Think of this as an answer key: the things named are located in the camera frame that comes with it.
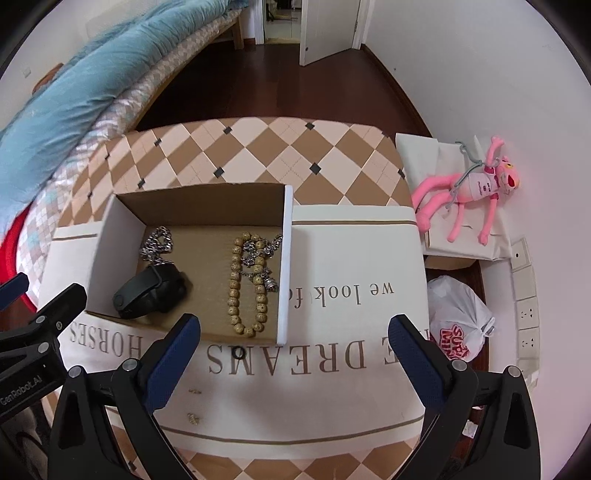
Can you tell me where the pink plush toy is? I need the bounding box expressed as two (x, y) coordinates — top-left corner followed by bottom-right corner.
(410, 135), (520, 246)

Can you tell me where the cardboard box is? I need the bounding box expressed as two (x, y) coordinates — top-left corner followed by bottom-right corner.
(85, 182), (295, 345)

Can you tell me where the blue blanket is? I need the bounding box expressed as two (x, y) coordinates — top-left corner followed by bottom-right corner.
(0, 0), (232, 154)

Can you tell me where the red cloth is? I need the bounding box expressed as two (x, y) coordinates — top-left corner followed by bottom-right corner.
(0, 213), (43, 315)

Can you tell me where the wooden bead bracelet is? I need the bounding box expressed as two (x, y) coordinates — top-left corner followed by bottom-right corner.
(229, 233), (278, 338)

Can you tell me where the wooden bed frame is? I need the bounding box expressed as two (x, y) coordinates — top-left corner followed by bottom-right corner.
(134, 9), (246, 131)

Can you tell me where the white door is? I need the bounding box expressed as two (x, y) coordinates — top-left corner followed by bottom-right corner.
(298, 0), (363, 66)

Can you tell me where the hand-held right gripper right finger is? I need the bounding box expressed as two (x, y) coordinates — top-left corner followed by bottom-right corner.
(387, 314), (542, 480)

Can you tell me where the silver chain necklace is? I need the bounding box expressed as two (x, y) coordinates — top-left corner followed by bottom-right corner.
(140, 226), (175, 269)

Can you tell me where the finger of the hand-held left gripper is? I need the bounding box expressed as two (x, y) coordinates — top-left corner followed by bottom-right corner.
(0, 283), (88, 365)
(0, 272), (30, 310)

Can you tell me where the black smart band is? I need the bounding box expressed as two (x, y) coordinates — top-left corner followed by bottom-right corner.
(113, 263), (193, 320)

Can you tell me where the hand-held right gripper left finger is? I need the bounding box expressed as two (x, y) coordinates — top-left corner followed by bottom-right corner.
(46, 313), (204, 480)

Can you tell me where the white printed cloth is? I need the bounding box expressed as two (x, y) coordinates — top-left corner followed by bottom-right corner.
(39, 203), (433, 460)

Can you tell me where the silver chain bracelet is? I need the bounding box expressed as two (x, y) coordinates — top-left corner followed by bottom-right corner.
(242, 234), (284, 295)

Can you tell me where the white plastic bag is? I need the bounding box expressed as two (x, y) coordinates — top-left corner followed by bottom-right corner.
(427, 275), (496, 363)

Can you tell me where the grey clothes hanger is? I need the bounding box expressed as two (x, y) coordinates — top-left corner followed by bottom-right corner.
(445, 139), (498, 205)

